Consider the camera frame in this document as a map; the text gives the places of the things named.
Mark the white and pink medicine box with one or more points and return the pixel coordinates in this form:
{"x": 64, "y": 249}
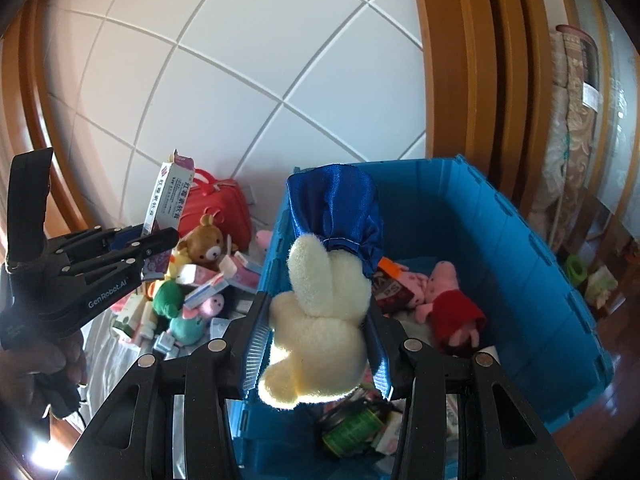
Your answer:
{"x": 167, "y": 200}

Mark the white and red carton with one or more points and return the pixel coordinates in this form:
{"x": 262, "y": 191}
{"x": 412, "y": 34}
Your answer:
{"x": 205, "y": 292}

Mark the red bag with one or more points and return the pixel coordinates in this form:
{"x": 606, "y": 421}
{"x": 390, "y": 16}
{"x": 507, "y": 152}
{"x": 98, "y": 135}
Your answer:
{"x": 220, "y": 210}

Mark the pink and white carton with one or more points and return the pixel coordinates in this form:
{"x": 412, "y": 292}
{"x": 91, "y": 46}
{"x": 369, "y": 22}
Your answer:
{"x": 245, "y": 272}

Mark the green tin can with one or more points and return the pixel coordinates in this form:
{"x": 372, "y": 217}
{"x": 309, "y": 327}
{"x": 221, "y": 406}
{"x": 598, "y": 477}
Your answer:
{"x": 352, "y": 430}

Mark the wooden door frame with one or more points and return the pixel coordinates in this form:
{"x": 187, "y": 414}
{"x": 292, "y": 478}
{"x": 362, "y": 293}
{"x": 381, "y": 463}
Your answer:
{"x": 475, "y": 60}

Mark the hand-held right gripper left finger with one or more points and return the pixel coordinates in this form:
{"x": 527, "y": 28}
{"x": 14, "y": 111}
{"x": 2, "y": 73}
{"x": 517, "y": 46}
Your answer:
{"x": 257, "y": 352}

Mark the small green object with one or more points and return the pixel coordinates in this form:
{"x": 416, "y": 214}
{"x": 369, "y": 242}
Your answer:
{"x": 576, "y": 270}

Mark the rolled patterned mats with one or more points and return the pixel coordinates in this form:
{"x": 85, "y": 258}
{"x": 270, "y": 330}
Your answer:
{"x": 570, "y": 135}

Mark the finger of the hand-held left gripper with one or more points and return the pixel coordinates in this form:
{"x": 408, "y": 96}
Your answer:
{"x": 150, "y": 246}
{"x": 120, "y": 237}

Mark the pig plush in teal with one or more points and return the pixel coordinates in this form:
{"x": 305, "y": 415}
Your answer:
{"x": 192, "y": 327}

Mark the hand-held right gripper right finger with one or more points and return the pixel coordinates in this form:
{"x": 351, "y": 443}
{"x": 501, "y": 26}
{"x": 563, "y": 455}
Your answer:
{"x": 378, "y": 362}

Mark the yellow plush toy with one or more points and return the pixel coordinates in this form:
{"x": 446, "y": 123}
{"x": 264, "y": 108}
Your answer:
{"x": 180, "y": 262}

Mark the white rabbit plush blue dress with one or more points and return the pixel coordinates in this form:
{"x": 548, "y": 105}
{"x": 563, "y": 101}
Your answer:
{"x": 315, "y": 340}

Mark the brown teddy bear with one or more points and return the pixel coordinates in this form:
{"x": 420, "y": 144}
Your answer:
{"x": 207, "y": 240}

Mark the person's left hand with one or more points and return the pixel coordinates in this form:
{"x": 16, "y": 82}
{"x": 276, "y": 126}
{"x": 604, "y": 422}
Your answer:
{"x": 45, "y": 365}

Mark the dark red snack packet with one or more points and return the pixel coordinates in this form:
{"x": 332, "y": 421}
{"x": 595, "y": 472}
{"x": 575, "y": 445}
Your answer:
{"x": 390, "y": 292}

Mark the blue plastic crate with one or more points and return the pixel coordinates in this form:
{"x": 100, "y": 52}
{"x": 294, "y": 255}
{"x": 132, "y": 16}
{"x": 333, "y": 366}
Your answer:
{"x": 500, "y": 240}

